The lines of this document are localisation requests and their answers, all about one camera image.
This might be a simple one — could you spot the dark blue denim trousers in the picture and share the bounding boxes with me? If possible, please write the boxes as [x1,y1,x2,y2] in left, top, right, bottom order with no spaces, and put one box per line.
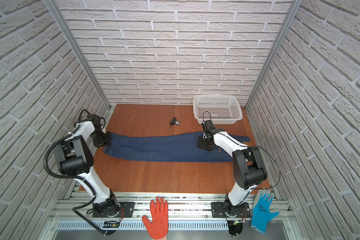
[104,132,234,163]

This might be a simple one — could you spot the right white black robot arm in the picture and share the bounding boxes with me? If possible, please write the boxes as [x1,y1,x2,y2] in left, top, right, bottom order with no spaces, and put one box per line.
[197,120,267,217]

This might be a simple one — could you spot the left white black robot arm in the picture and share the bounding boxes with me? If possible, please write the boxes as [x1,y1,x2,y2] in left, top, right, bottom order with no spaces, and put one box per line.
[53,114,121,217]

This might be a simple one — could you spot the white plastic laundry basket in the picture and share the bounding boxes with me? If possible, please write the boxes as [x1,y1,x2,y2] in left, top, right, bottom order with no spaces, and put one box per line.
[193,95,243,125]

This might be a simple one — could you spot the small black clip object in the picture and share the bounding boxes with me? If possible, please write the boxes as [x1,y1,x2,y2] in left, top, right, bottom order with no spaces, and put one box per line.
[170,117,180,126]

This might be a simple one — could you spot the small black electronics box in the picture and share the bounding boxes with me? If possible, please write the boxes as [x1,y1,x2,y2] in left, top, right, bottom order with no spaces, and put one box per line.
[103,221,120,229]

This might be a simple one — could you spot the black round floor puck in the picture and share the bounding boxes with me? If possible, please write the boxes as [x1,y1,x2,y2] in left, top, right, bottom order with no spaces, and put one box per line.
[228,222,243,236]

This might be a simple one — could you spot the blue work glove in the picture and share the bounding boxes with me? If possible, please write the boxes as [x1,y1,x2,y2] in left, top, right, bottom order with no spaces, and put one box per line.
[251,188,280,235]

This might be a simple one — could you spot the red work glove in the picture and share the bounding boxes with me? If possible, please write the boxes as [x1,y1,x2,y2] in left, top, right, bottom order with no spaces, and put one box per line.
[142,197,169,240]

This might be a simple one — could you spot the left black corrugated cable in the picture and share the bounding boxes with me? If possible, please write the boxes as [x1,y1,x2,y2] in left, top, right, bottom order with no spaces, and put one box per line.
[43,109,115,236]

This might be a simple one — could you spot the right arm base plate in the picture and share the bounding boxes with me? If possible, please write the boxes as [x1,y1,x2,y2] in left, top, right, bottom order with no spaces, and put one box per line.
[211,201,252,219]

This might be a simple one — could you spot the right thin black cable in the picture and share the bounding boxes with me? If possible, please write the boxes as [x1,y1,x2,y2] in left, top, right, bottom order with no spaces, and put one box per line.
[201,111,281,189]

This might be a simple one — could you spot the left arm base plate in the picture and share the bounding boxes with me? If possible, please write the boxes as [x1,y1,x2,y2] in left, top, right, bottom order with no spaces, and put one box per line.
[92,201,135,219]

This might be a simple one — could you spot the aluminium mounting rail frame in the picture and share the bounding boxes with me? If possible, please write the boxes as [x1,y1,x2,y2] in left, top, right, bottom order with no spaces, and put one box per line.
[38,191,304,240]

